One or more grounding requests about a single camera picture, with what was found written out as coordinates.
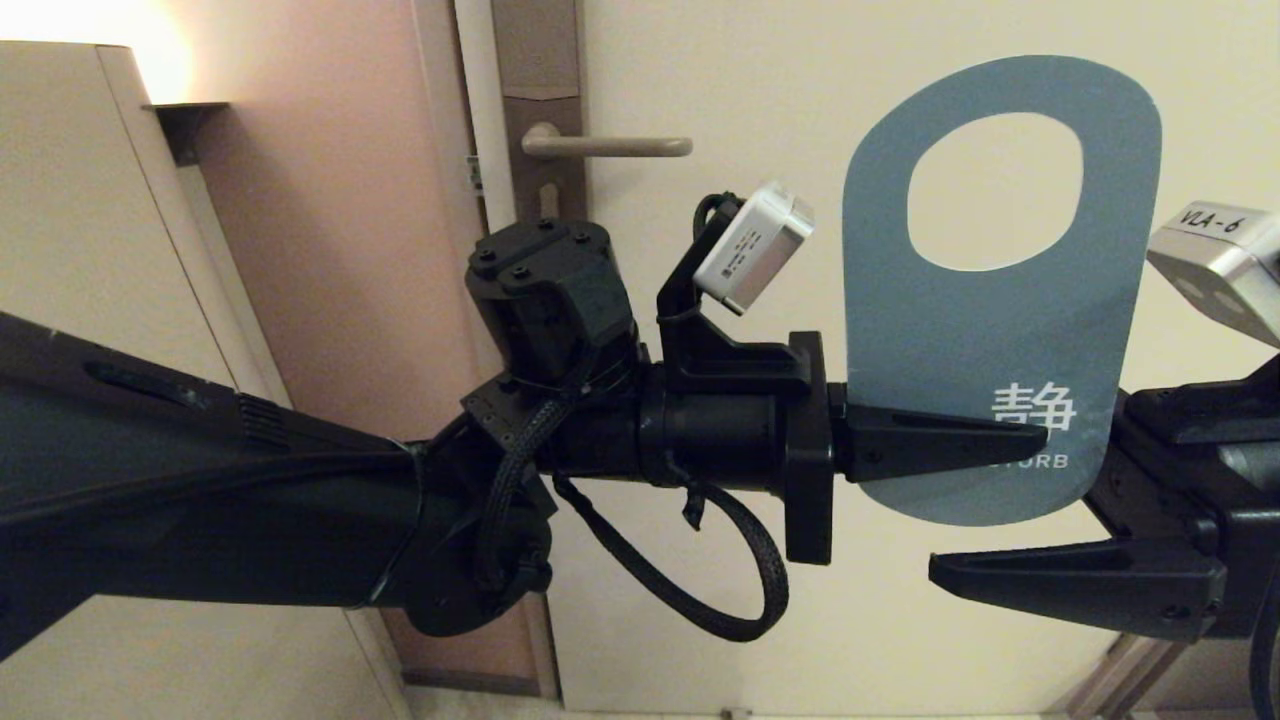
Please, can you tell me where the black left camera cable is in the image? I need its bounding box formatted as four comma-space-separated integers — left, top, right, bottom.
552, 474, 792, 645

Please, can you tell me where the braided left arm cable sleeve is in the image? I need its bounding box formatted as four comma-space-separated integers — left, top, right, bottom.
474, 394, 568, 593

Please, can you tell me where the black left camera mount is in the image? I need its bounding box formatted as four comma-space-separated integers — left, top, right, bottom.
654, 191, 814, 395

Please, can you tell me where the brown metal lock plate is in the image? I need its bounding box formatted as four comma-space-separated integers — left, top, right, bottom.
489, 0, 589, 227

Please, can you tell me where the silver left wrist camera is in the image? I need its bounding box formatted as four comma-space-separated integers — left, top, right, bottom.
691, 179, 817, 318

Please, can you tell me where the cream white door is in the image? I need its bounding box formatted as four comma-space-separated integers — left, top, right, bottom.
452, 0, 1280, 718

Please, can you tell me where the beige metal door handle lever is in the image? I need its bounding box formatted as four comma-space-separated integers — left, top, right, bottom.
519, 121, 695, 162

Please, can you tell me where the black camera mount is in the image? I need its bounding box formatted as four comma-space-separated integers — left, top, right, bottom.
654, 191, 814, 395
1119, 351, 1280, 449

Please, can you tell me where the brown closet frame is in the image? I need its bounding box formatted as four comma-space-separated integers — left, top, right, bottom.
1058, 632, 1280, 720

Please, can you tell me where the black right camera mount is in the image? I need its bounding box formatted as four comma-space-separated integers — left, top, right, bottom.
1119, 351, 1280, 449

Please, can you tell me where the white and blue door hanger sign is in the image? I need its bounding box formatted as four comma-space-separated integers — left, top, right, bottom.
840, 54, 1165, 529

